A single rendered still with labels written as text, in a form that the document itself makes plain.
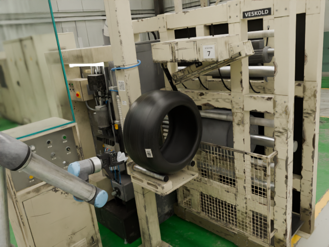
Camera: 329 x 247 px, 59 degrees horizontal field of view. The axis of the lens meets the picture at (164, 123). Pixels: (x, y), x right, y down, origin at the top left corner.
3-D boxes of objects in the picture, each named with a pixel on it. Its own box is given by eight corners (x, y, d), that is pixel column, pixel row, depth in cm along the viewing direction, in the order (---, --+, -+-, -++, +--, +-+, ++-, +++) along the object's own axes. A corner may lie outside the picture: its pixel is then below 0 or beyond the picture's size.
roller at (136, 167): (133, 170, 220) (131, 166, 218) (137, 166, 223) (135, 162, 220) (165, 183, 196) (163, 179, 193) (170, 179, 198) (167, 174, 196)
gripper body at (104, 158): (118, 152, 171) (101, 157, 163) (119, 165, 173) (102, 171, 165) (111, 149, 176) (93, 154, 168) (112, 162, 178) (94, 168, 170)
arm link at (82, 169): (66, 178, 160) (65, 161, 157) (86, 172, 168) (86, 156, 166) (75, 184, 153) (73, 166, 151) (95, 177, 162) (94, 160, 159)
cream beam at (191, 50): (152, 63, 220) (150, 43, 215) (175, 59, 236) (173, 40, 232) (218, 61, 177) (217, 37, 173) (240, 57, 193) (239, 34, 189)
